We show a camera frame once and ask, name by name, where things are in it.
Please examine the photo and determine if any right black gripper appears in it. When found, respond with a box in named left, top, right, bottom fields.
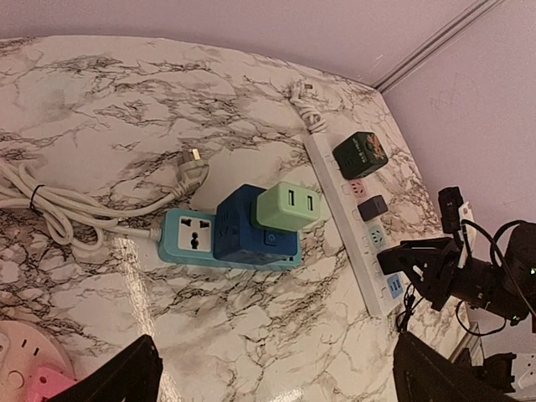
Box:
left=377, top=237, right=530, bottom=318

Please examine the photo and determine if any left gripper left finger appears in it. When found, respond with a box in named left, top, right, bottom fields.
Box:
left=49, top=334, right=163, bottom=402

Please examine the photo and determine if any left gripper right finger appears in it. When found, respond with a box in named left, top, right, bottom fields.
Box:
left=393, top=332, right=515, bottom=402

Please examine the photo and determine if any white long power strip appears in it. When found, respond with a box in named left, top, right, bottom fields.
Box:
left=304, top=133, right=404, bottom=317

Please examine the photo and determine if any dark grey USB charger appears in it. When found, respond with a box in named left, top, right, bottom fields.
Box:
left=358, top=194, right=388, bottom=222

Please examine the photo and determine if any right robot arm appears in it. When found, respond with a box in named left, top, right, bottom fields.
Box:
left=377, top=220, right=535, bottom=326

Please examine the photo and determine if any dark green cube socket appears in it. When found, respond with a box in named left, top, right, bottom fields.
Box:
left=332, top=131, right=389, bottom=180

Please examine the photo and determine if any blue cube socket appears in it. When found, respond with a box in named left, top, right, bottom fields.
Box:
left=214, top=184, right=300, bottom=265

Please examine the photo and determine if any pink round power strip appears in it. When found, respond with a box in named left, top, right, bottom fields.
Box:
left=1, top=321, right=76, bottom=401

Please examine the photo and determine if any teal power strip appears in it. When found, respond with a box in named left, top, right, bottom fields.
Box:
left=157, top=209, right=302, bottom=271

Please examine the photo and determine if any light green USB adapter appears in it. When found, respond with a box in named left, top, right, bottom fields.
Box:
left=252, top=182, right=321, bottom=232

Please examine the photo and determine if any thin black cable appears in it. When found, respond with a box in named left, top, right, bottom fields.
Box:
left=395, top=282, right=424, bottom=336

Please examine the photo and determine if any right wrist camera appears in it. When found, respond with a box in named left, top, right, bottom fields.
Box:
left=438, top=187, right=477, bottom=269

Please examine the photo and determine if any teal strip white cord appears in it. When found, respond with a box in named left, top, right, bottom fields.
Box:
left=0, top=147, right=209, bottom=248

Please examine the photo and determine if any white strip bundled cord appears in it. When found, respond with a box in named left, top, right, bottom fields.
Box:
left=288, top=81, right=328, bottom=134

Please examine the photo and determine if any right aluminium frame post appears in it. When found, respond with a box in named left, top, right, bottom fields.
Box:
left=373, top=0, right=504, bottom=93

